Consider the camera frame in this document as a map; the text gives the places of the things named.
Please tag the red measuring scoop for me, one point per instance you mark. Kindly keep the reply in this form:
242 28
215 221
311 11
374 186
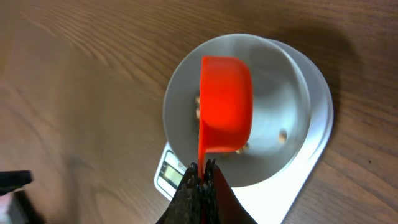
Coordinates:
226 106

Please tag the grey bowl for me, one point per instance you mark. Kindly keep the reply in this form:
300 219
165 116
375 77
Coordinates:
280 109

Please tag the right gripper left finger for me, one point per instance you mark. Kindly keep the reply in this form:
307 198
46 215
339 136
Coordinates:
185 206

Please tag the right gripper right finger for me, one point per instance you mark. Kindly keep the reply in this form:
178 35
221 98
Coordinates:
220 203

